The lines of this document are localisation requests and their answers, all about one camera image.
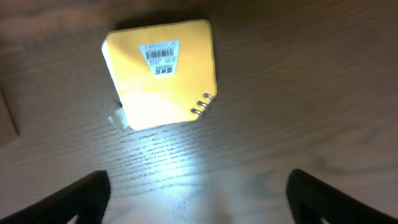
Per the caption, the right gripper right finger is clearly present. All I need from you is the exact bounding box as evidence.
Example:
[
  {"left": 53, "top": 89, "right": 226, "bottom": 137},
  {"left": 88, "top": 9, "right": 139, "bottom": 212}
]
[{"left": 286, "top": 169, "right": 397, "bottom": 224}]

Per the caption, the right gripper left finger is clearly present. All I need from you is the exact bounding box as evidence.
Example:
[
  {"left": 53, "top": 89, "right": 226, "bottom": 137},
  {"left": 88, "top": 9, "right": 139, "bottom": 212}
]
[{"left": 1, "top": 170, "right": 111, "bottom": 223}]

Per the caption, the open cardboard box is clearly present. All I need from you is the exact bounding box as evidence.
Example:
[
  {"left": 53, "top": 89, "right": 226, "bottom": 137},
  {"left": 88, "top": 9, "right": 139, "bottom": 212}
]
[{"left": 1, "top": 88, "right": 20, "bottom": 147}]

